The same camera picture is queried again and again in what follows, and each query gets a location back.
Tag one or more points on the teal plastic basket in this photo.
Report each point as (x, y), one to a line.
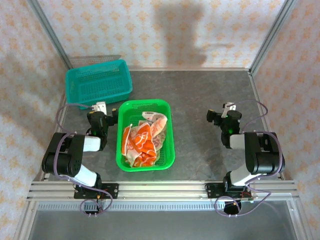
(100, 85)

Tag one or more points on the aluminium frame post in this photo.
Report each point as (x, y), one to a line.
(270, 35)
(50, 32)

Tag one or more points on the small green circuit board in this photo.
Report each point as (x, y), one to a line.
(247, 199)

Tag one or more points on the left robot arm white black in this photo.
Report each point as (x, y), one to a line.
(62, 160)

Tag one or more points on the long aluminium mounting rail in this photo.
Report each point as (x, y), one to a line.
(162, 190)

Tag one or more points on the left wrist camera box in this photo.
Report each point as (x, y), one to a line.
(100, 107)

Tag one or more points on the orange towel white rabbit print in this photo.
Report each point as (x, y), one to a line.
(140, 142)

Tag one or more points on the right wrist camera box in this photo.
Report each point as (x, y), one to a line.
(228, 108)

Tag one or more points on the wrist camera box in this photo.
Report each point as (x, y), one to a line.
(228, 108)
(100, 107)

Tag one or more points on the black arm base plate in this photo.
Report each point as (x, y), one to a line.
(112, 191)
(212, 191)

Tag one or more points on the green plastic basket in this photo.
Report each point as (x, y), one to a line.
(165, 155)

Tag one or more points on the grey metal lower panel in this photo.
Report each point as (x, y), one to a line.
(162, 225)

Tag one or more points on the aluminium table edge rail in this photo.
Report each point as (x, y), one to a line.
(187, 69)

